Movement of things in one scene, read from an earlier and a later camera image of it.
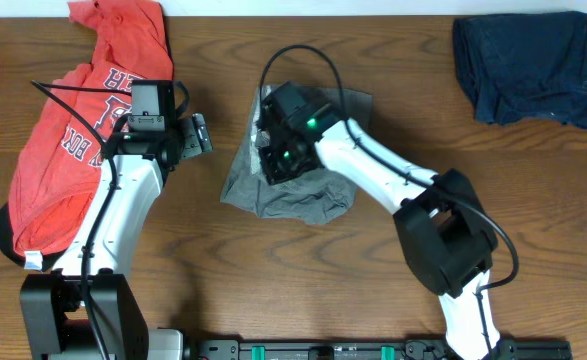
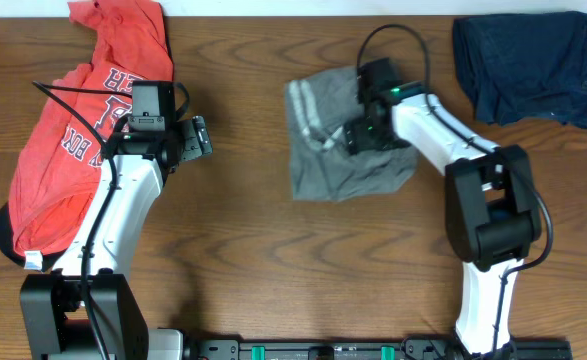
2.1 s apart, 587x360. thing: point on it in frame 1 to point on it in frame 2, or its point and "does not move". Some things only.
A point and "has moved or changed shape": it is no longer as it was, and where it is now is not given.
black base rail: [373, 349] does not move
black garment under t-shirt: [0, 227] does not move
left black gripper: [198, 138] does not move
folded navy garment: [524, 66] does not move
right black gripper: [275, 172] to [361, 137]
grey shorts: [317, 196] has moved or changed shape
